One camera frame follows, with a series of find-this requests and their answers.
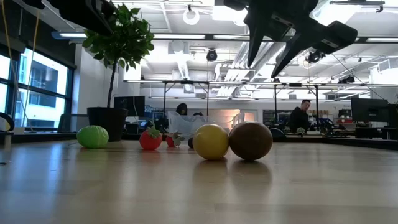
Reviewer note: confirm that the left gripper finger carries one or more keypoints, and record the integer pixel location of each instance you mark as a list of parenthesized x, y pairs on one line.
[(107, 15), (81, 14)]

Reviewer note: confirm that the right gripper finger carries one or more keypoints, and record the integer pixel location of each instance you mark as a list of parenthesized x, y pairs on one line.
[(256, 34), (289, 53)]

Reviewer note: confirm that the brown kiwi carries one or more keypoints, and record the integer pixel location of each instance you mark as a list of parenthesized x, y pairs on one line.
[(250, 140)]

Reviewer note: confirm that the clear plastic tupperware container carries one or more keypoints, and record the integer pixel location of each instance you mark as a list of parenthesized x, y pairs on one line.
[(186, 124)]

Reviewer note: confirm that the yellow lemon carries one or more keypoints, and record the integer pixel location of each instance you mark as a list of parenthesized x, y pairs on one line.
[(211, 141)]

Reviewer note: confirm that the green lime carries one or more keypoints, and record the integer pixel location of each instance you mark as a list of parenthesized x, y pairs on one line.
[(92, 137)]

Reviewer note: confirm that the dark blackberry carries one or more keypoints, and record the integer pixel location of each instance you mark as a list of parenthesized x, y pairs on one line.
[(190, 143)]

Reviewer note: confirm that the red tomato fruit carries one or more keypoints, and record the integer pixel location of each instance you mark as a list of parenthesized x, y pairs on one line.
[(150, 141)]

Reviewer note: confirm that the small red strawberry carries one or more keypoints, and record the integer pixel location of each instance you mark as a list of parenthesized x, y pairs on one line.
[(170, 141)]

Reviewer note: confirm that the green potted plant black pot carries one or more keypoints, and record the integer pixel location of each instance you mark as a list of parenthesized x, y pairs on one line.
[(118, 37)]

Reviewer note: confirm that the black ceiling spotlight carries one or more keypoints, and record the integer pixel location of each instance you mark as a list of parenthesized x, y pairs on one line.
[(315, 56)]

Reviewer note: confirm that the person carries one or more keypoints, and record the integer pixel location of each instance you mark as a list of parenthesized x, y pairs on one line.
[(181, 109), (298, 119)]

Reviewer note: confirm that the overhead light bar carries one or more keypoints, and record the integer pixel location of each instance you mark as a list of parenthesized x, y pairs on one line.
[(178, 36)]

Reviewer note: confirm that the black computer monitor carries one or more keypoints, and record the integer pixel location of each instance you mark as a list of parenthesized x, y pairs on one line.
[(370, 110), (129, 105)]

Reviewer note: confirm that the large glass window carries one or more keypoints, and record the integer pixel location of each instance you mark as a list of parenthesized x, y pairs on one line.
[(43, 105)]

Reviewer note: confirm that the grey chair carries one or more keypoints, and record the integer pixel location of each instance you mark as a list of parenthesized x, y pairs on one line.
[(73, 124)]

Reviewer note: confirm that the black workstation frame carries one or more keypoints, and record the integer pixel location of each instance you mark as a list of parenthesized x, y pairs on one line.
[(174, 82), (295, 84)]

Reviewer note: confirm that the black overhead camera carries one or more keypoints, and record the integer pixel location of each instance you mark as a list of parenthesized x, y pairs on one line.
[(211, 56)]

